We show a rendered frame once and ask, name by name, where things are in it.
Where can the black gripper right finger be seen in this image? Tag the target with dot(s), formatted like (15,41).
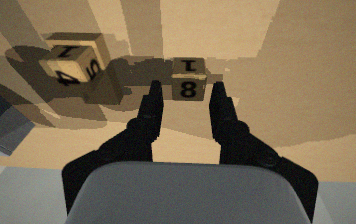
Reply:
(240,147)

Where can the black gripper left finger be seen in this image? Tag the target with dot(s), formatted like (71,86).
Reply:
(132,144)

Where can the tan cube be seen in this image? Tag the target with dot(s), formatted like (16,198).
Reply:
(188,79)
(73,68)

